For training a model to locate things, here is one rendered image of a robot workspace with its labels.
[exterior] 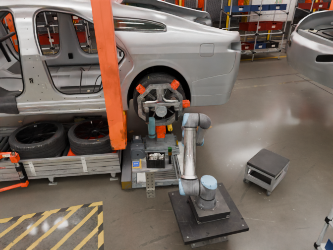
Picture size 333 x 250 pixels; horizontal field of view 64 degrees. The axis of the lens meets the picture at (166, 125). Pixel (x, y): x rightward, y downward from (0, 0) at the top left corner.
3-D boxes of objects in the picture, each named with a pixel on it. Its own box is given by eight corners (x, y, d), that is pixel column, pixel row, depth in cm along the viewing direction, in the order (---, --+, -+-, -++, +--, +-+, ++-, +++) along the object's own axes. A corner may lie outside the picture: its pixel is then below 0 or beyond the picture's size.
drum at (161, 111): (165, 108, 331) (165, 98, 323) (167, 117, 312) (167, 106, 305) (154, 109, 329) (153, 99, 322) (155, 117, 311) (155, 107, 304)
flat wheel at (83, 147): (115, 127, 393) (113, 112, 381) (127, 151, 341) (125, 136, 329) (68, 137, 371) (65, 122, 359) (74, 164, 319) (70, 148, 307)
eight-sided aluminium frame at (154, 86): (181, 121, 342) (182, 82, 314) (182, 124, 337) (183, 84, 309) (139, 124, 338) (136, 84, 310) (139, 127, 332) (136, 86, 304)
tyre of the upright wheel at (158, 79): (186, 73, 336) (134, 69, 327) (190, 80, 316) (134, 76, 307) (180, 118, 369) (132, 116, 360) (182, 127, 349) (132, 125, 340)
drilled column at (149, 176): (154, 191, 317) (153, 163, 295) (155, 197, 308) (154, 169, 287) (146, 192, 316) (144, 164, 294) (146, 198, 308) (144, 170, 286)
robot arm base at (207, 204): (219, 208, 244) (220, 200, 238) (198, 210, 241) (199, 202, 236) (213, 193, 260) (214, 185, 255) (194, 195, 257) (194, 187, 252)
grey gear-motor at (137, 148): (144, 150, 375) (143, 128, 357) (145, 169, 339) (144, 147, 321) (132, 150, 374) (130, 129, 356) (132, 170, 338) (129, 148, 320)
